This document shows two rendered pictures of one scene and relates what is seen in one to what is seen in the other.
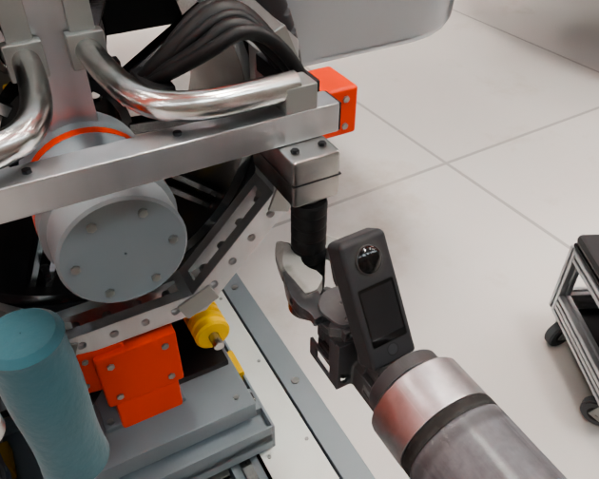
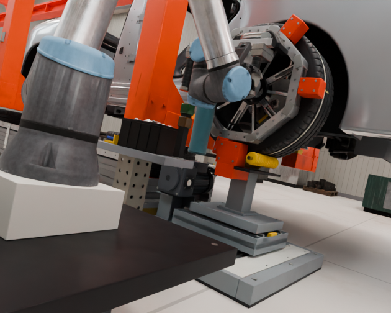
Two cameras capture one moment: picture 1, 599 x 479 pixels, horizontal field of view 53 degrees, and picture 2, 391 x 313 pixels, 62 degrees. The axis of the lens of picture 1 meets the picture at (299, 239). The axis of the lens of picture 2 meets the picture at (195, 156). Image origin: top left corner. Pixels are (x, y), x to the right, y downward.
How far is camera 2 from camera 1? 134 cm
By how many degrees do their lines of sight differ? 71
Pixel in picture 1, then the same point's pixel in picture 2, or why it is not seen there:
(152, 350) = (233, 145)
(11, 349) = not seen: hidden behind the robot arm
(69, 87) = (249, 60)
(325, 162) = (259, 45)
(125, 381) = (222, 153)
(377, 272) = (242, 47)
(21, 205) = not seen: hidden behind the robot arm
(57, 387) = (203, 110)
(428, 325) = not seen: outside the picture
